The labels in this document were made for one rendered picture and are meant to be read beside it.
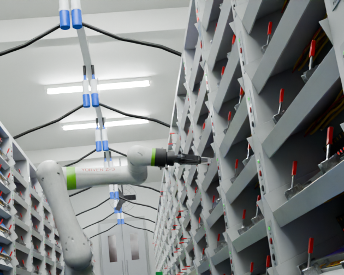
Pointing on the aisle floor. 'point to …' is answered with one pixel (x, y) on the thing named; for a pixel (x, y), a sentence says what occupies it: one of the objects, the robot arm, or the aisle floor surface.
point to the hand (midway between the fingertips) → (207, 161)
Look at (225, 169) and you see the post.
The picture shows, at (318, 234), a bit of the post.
